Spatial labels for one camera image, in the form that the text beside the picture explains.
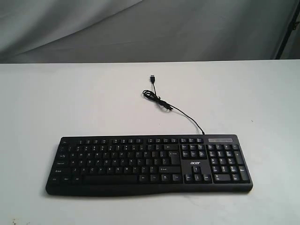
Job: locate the black tripod stand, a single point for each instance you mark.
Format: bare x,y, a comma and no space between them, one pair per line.
292,25

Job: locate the black acer keyboard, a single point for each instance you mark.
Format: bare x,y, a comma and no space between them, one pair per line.
148,164

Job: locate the grey backdrop cloth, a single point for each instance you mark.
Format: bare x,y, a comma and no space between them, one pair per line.
101,31

